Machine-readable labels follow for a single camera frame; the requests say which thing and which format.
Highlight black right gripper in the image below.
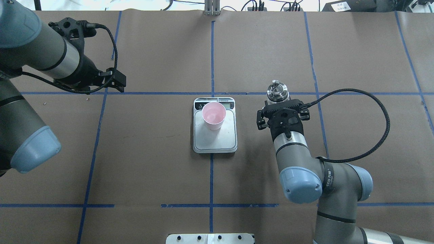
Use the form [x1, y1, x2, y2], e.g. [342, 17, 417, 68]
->
[256, 100, 310, 138]

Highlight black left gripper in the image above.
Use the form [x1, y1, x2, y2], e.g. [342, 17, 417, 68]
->
[73, 55, 126, 93]

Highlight pink plastic cup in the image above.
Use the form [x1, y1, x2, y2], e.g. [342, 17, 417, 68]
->
[202, 102, 226, 130]

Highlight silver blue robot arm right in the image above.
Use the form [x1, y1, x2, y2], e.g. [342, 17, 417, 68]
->
[256, 99, 426, 244]

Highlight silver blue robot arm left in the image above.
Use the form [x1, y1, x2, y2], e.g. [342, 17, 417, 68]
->
[0, 0, 127, 176]

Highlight silver digital kitchen scale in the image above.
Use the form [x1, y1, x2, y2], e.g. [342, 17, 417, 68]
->
[192, 97, 238, 154]

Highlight black flat device box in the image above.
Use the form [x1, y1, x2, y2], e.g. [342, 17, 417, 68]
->
[321, 0, 377, 12]

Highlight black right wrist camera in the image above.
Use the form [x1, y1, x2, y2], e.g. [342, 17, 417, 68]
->
[261, 99, 304, 118]

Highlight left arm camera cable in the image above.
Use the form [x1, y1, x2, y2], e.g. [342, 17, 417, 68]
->
[20, 22, 119, 95]

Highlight black braided camera cable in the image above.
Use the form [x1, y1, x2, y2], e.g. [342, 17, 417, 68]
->
[305, 89, 390, 164]

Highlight aluminium frame post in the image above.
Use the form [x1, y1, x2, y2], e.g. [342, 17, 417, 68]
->
[204, 0, 221, 16]

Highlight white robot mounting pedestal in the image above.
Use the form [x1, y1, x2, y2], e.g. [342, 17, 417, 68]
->
[165, 233, 256, 244]

